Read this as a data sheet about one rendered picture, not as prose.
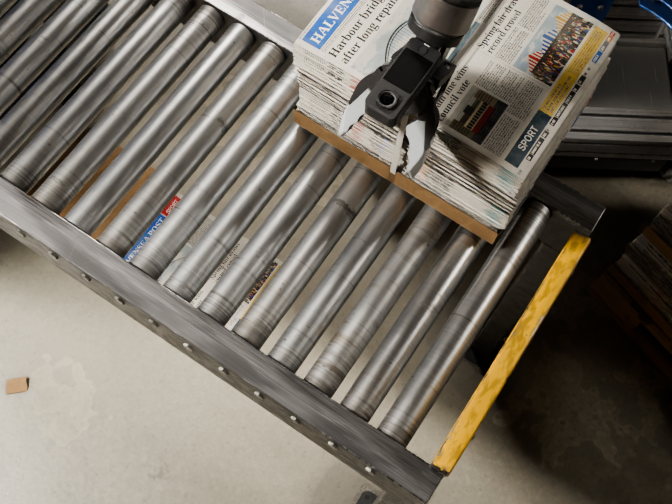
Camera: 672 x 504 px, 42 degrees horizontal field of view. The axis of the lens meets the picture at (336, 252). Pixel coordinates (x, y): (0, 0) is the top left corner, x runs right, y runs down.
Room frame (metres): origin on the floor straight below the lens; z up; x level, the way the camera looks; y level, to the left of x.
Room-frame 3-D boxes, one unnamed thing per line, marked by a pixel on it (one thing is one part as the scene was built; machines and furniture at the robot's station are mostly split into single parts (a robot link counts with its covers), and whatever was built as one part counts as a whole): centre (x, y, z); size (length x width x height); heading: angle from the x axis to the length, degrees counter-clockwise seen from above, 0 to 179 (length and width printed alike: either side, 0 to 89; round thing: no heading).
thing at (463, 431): (0.38, -0.28, 0.81); 0.43 x 0.03 x 0.02; 152
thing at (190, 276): (0.61, 0.13, 0.77); 0.47 x 0.05 x 0.05; 152
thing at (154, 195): (0.67, 0.25, 0.77); 0.47 x 0.05 x 0.05; 152
